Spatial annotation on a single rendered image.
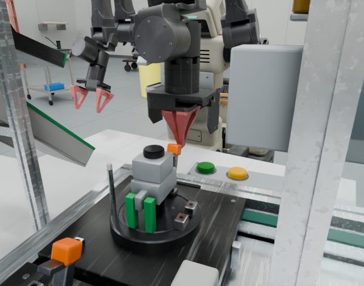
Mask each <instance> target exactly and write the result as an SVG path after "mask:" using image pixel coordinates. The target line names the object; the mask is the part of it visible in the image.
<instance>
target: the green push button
mask: <svg viewBox="0 0 364 286"><path fill-rule="evenodd" d="M196 169H197V171H198V172H200V173H204V174H209V173H212V172H214V171H215V165H214V164H213V163H211V162H200V163H198V164H197V166H196Z"/></svg>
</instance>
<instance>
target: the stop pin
mask: <svg viewBox="0 0 364 286"><path fill-rule="evenodd" d="M240 251H241V242H237V241H233V242H232V246H231V258H230V268H233V269H236V270H237V269H238V267H239V262H240Z"/></svg>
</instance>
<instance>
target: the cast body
mask: <svg viewBox="0 0 364 286"><path fill-rule="evenodd" d="M132 171H133V178H134V179H133V180H132V181H131V190H132V194H136V196H135V209H136V210H138V211H142V210H143V209H144V200H145V199H146V198H147V197H151V198H155V202H156V205H160V204H161V203H162V201H163V200H164V199H165V198H166V197H167V195H168V194H169V193H170V191H171V190H172V189H173V188H174V186H175V185H176V184H177V168H176V167H173V153H172V152H166V151H165V149H164V147H163V146H161V145H148V146H146V147H145V148H144V149H143V152H141V153H140V154H139V155H138V156H136V157H135V158H134V159H133V160H132Z"/></svg>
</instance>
